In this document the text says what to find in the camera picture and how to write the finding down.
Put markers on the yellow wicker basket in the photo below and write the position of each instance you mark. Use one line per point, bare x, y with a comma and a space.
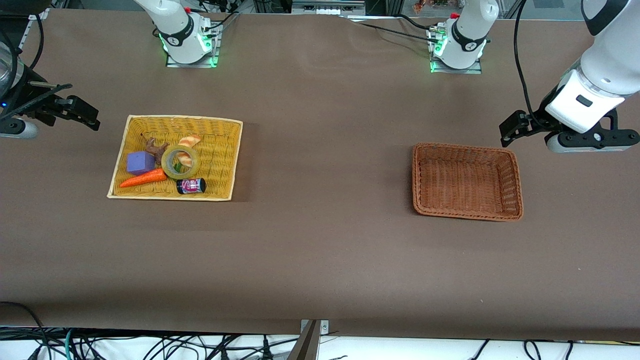
220, 150

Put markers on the silver table corner bracket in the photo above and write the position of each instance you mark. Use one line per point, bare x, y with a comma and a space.
39, 14

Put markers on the aluminium frame rail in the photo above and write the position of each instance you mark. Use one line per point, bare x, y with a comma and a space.
327, 7

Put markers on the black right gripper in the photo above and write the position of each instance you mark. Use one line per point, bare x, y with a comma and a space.
31, 101

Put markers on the pink label bottle black cap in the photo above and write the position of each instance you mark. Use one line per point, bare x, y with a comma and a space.
190, 186

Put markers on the toy croissant bread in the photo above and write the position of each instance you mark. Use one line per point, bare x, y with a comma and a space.
190, 141

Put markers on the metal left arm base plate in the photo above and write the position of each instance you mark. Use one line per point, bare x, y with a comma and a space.
475, 70

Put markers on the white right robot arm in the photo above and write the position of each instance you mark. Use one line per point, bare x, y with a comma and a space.
180, 35

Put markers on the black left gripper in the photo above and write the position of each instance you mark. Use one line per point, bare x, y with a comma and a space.
536, 121

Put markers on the purple foam cube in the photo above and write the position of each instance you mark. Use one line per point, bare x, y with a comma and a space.
140, 163

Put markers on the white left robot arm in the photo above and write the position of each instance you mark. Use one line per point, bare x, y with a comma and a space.
605, 65

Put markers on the orange toy carrot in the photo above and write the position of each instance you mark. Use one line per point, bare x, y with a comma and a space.
145, 178

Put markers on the brown beam under table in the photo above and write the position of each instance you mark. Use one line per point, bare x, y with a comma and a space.
306, 347

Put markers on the silver metal table bracket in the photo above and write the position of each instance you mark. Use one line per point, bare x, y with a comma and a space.
324, 327

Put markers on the brown wicker basket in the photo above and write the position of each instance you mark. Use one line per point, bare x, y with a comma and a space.
465, 182

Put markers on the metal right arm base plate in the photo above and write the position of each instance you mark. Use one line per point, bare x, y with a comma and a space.
172, 64

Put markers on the yellowish clear tape roll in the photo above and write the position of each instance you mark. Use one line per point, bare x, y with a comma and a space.
166, 168

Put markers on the brown toy lion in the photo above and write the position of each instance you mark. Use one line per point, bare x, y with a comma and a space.
152, 147

